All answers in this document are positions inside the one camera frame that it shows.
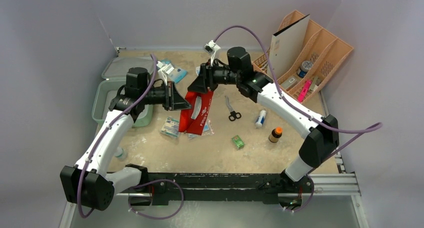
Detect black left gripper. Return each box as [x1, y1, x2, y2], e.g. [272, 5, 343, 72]
[140, 81, 192, 111]

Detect red first aid pouch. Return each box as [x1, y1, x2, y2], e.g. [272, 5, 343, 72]
[178, 91, 214, 135]

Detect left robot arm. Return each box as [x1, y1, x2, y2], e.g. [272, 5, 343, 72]
[60, 81, 192, 211]

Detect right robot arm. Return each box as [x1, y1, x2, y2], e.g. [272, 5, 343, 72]
[188, 44, 339, 192]

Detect green small medicine box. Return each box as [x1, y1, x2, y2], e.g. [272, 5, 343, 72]
[231, 135, 245, 150]

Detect blue white wipes packet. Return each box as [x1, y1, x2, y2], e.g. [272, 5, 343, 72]
[161, 59, 188, 83]

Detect green white mask packet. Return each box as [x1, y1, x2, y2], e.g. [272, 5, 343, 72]
[160, 117, 180, 138]

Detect clear zip bag of pads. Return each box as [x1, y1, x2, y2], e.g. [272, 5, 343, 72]
[187, 119, 214, 140]

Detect mint green storage case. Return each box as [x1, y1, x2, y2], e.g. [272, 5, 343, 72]
[91, 56, 153, 126]

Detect white blue bandage roll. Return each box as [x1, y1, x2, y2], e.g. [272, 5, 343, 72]
[255, 109, 267, 128]

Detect grey box in organizer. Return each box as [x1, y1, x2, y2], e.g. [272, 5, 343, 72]
[280, 75, 298, 91]

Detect white folder in organizer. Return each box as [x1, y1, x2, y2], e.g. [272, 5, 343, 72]
[266, 12, 310, 78]

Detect brown bottle orange cap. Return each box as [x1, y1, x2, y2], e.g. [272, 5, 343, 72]
[268, 126, 283, 143]

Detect pink marker in organizer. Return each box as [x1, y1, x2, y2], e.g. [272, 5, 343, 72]
[297, 80, 312, 103]

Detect pink desk organizer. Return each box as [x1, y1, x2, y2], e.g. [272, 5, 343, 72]
[241, 9, 354, 118]

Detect black handled medical scissors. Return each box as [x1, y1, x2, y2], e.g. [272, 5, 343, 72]
[224, 95, 242, 122]

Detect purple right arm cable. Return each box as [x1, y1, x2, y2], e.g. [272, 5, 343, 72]
[213, 25, 383, 214]

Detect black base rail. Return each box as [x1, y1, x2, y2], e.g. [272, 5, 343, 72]
[128, 172, 313, 208]

